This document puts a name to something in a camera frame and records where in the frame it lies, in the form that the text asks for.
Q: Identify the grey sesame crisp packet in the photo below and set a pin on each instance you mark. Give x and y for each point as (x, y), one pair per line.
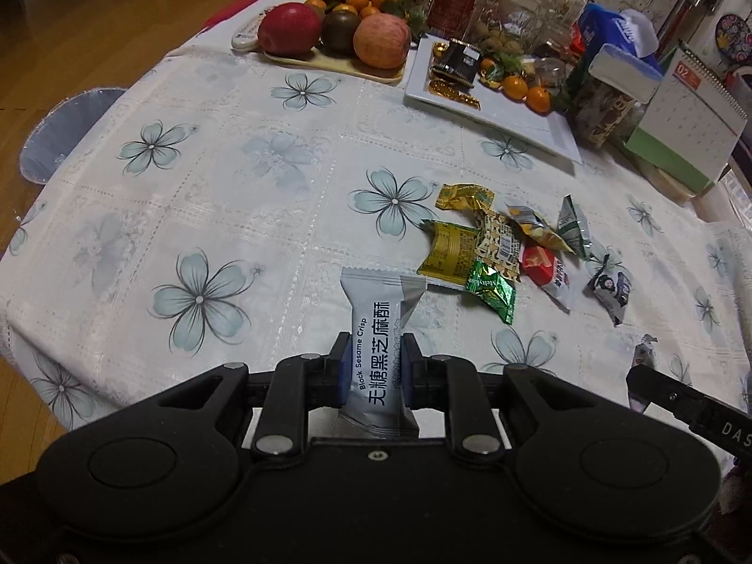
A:
(376, 317)

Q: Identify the yellow and silver snack packet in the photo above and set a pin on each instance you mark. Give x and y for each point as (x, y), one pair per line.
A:
(536, 228)

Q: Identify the desk calendar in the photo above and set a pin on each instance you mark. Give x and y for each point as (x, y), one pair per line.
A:
(687, 117)

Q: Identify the black and white snack packet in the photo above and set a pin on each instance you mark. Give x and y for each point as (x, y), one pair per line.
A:
(611, 289)

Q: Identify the small tangerine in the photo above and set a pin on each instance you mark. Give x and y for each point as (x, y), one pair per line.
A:
(516, 87)
(539, 100)

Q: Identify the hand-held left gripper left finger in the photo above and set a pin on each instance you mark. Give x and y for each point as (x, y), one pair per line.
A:
(346, 373)

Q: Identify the patterned barcode snack packet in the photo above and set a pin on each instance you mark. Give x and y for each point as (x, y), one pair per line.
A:
(499, 242)

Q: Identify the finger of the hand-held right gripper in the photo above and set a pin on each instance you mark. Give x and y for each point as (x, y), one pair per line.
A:
(652, 389)

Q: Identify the red apple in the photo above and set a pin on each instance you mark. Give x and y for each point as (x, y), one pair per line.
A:
(289, 30)

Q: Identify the dark round fruit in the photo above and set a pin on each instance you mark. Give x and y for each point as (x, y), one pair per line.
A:
(339, 32)

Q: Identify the gold wrapped candy strip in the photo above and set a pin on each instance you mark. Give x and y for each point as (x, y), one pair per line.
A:
(452, 93)

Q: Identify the green and white snack packet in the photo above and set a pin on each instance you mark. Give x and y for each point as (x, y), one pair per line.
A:
(573, 226)

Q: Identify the gold foil candy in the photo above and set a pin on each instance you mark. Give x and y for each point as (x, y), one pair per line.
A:
(464, 197)

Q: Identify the olive yellow snack packet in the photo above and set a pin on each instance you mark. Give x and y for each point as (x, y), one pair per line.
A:
(449, 251)

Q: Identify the blue chair seat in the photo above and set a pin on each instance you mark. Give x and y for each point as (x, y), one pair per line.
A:
(59, 135)

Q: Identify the green foil candy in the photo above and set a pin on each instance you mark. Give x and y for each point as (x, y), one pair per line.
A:
(494, 292)

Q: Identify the white remote control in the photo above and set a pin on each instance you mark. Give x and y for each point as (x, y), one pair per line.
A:
(249, 32)

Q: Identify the large glass walnut jar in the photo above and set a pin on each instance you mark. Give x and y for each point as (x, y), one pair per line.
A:
(517, 9)

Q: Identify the pink apple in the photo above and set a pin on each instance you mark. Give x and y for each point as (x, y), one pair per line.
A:
(382, 41)

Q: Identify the red and white snack packet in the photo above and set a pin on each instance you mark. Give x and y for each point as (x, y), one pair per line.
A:
(549, 275)

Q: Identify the wooden fruit tray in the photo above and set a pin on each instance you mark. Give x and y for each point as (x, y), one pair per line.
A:
(335, 66)

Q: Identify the blue tissue pack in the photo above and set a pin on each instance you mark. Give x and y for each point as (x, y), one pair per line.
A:
(620, 29)

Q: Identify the floral white tablecloth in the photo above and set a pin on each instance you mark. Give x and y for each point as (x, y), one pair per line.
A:
(235, 188)

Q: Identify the white rectangular plate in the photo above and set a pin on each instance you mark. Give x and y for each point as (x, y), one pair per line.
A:
(505, 120)

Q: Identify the small silver candy packet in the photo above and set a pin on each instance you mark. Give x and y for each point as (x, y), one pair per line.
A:
(644, 351)

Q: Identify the floral round plate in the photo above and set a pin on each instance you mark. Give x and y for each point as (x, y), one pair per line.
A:
(734, 40)

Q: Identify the red labelled jar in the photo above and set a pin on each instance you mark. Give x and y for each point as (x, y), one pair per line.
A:
(455, 3)

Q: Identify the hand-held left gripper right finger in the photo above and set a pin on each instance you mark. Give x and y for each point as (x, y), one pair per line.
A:
(407, 376)

